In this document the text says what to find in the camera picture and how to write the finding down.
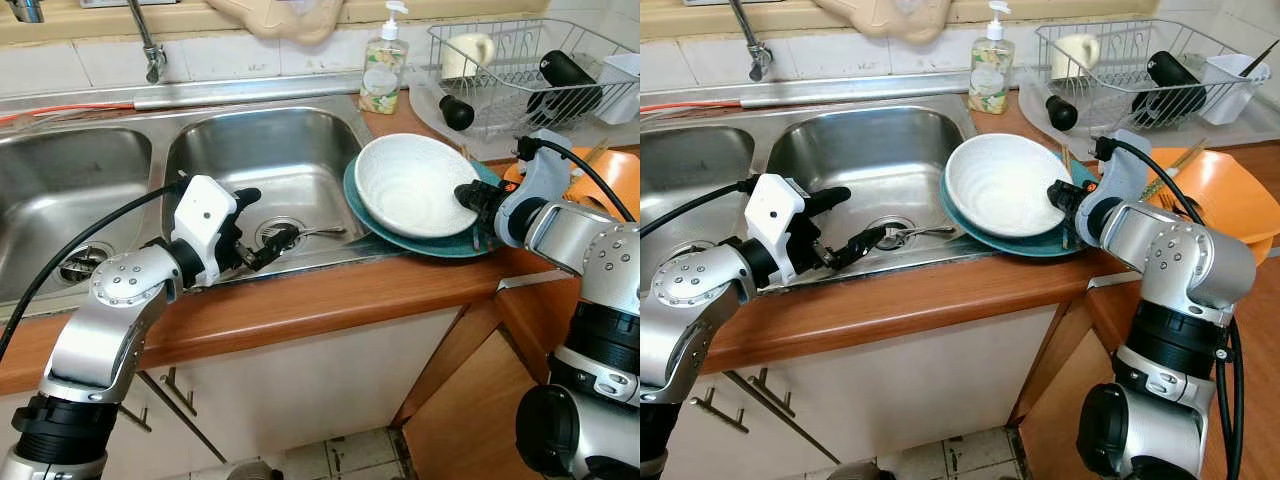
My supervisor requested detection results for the beige cup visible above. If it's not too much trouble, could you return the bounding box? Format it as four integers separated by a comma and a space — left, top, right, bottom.
442, 33, 497, 82
1050, 33, 1102, 82

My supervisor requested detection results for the thin black utensil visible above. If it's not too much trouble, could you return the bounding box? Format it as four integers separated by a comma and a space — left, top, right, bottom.
1240, 38, 1280, 80

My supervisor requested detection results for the beige cloth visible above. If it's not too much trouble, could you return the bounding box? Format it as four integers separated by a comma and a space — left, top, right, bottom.
205, 0, 347, 46
815, 0, 957, 44

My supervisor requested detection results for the white utensil holder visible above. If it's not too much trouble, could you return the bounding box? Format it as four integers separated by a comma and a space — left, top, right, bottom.
1200, 53, 1270, 127
598, 53, 641, 127

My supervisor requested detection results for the stainless steel double sink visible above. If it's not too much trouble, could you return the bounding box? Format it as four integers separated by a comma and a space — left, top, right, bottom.
640, 88, 1101, 303
0, 88, 501, 326

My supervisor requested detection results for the orange bowl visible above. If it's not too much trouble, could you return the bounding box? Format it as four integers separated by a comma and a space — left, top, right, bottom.
1140, 148, 1280, 243
565, 148, 641, 225

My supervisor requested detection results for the chrome sink faucet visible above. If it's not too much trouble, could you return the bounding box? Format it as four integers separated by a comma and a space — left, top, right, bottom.
728, 0, 777, 83
125, 0, 170, 86

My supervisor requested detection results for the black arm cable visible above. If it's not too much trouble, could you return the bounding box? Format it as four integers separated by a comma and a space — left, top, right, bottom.
1095, 136, 1247, 480
515, 136, 639, 223
0, 180, 191, 361
640, 176, 763, 241

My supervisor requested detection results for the thin red rod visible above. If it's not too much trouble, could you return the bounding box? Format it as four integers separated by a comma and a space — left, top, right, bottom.
640, 97, 747, 115
0, 99, 137, 127

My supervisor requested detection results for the floral dish soap bottle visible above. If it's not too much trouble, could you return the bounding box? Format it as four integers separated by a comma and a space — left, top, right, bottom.
359, 0, 409, 116
967, 0, 1017, 114

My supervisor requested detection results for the translucent drain tray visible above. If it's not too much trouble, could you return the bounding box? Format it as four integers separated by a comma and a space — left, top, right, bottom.
408, 80, 641, 161
1018, 80, 1271, 151

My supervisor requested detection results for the silver metal spoon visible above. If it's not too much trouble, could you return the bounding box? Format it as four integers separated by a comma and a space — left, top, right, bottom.
265, 224, 349, 252
868, 224, 957, 248

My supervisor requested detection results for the white cabinet door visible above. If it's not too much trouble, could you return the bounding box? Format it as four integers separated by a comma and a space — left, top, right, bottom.
660, 375, 831, 480
140, 303, 471, 463
725, 303, 1063, 466
0, 370, 217, 480

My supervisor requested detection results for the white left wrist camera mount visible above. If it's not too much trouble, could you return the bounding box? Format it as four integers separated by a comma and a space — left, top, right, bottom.
745, 173, 809, 286
172, 175, 241, 289

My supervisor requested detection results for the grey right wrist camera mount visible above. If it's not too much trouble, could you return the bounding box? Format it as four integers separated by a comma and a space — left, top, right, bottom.
497, 130, 574, 246
1080, 130, 1153, 246

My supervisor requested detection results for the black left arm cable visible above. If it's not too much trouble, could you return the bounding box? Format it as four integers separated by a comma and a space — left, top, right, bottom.
0, 180, 191, 361
640, 176, 763, 241

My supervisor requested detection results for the white wire dish rack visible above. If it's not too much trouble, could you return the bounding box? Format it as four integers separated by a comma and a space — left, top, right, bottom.
1035, 18, 1267, 132
428, 18, 641, 137

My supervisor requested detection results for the large black bottle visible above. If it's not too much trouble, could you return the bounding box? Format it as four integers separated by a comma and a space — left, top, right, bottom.
527, 50, 605, 127
1132, 50, 1209, 127

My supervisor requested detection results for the small black bottle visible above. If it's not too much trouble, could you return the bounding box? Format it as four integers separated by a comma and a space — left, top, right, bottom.
438, 93, 477, 133
1045, 95, 1082, 133

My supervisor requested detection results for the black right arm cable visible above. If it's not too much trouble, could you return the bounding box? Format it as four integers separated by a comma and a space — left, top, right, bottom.
1095, 136, 1247, 480
515, 136, 639, 223

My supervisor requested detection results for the teal plate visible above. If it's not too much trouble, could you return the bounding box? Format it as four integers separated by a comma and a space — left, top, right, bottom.
935, 150, 1097, 259
343, 150, 506, 259

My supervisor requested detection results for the white ceramic bowl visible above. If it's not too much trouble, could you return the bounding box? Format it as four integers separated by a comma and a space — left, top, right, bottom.
354, 133, 483, 239
944, 133, 1071, 239

